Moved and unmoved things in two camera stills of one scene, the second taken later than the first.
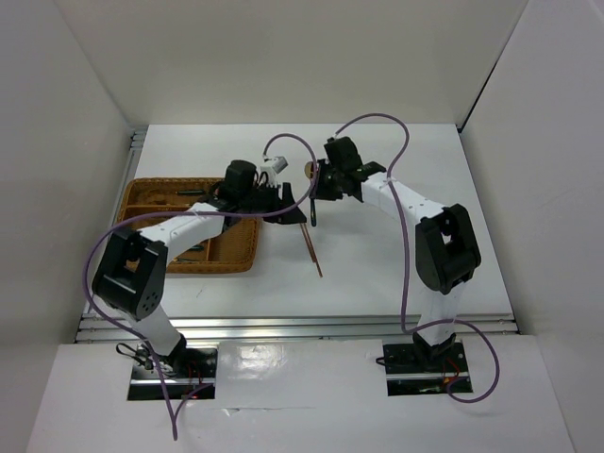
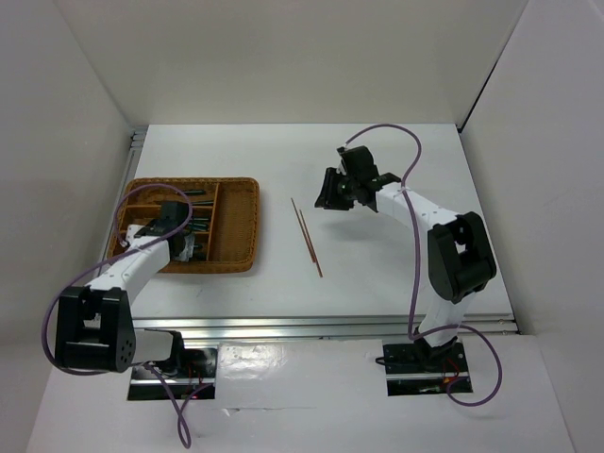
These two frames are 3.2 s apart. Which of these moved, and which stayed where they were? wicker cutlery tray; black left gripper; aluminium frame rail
Moved: black left gripper
Stayed: wicker cutlery tray; aluminium frame rail
